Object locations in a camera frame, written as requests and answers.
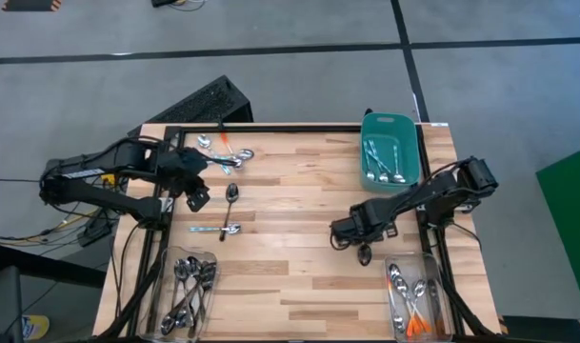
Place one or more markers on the black frame clamp knob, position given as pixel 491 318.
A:
pixel 367 112
pixel 220 124

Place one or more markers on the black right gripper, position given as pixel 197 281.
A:
pixel 373 221

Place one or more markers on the clear plastic tray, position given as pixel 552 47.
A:
pixel 157 286
pixel 413 261

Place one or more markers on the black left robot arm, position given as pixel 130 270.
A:
pixel 104 202

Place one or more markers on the dark gray furniture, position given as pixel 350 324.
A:
pixel 4 305

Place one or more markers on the green board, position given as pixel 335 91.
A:
pixel 570 214

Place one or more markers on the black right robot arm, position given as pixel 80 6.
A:
pixel 437 190

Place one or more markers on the teal plastic bin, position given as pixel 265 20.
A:
pixel 389 124

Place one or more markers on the black power adapter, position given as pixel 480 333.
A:
pixel 94 234

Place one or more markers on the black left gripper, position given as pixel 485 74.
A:
pixel 185 169

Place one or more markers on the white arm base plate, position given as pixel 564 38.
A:
pixel 166 205
pixel 468 207

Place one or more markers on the yellow blue floor sticker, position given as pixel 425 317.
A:
pixel 34 328

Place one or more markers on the black floor device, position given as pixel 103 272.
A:
pixel 163 2

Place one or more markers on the dark mirrored metal spoon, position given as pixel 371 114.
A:
pixel 208 272
pixel 167 325
pixel 365 256
pixel 232 191
pixel 193 266
pixel 182 318
pixel 181 270

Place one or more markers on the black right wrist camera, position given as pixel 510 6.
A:
pixel 342 226

